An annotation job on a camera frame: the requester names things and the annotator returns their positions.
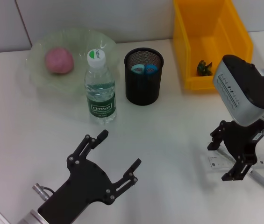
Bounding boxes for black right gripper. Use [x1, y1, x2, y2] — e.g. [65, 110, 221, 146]
[207, 119, 264, 182]

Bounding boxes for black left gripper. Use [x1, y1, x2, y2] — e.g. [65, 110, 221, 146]
[37, 129, 143, 224]

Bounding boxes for clear green-label water bottle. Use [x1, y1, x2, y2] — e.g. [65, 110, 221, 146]
[84, 48, 118, 125]

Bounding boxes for green plastic wrapper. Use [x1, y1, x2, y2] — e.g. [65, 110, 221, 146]
[196, 60, 214, 77]

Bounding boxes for blue and teal scissors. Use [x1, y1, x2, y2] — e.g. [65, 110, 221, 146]
[131, 64, 158, 76]

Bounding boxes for pink peach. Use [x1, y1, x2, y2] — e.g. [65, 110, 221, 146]
[44, 47, 74, 75]

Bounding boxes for clear grey ballpoint pen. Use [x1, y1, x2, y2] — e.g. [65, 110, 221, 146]
[215, 147, 264, 193]

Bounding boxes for black mesh pen holder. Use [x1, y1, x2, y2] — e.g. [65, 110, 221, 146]
[124, 48, 164, 106]

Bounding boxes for green glass fruit plate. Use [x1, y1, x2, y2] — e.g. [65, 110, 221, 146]
[25, 27, 120, 96]

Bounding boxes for yellow plastic bin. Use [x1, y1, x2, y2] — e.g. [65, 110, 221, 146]
[172, 0, 255, 91]

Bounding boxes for left gripper connector cable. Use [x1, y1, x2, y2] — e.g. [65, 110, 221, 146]
[32, 183, 56, 202]

